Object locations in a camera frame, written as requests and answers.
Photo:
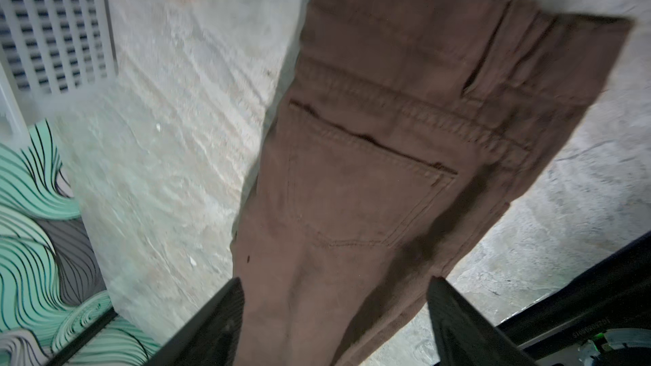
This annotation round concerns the white plastic laundry basket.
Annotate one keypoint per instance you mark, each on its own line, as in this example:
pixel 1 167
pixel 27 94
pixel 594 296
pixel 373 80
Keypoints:
pixel 54 53

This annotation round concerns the brown corduroy trousers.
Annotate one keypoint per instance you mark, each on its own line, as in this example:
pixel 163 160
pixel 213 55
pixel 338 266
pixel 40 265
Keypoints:
pixel 408 130

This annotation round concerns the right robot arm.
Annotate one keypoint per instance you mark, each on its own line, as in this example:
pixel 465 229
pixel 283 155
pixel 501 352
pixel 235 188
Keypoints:
pixel 605 321

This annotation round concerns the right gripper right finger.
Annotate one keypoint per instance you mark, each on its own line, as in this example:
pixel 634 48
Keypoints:
pixel 463 336

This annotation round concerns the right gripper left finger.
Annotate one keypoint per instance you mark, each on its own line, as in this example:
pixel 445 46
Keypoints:
pixel 211 337

